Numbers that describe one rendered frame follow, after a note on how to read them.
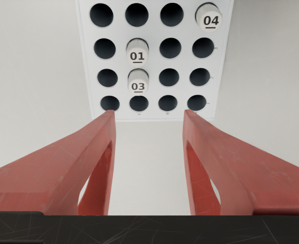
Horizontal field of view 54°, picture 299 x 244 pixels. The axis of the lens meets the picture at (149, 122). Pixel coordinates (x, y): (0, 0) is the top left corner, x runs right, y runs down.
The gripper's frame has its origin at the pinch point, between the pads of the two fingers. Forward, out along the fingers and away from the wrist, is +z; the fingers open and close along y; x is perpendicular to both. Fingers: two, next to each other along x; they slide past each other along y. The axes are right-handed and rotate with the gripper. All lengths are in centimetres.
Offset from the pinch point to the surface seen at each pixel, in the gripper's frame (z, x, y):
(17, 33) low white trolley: 10.1, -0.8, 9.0
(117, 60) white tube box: 6.5, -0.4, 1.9
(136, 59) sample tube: 5.3, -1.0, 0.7
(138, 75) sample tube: 5.7, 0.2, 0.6
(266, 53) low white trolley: 10.5, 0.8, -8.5
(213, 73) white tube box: 6.6, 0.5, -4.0
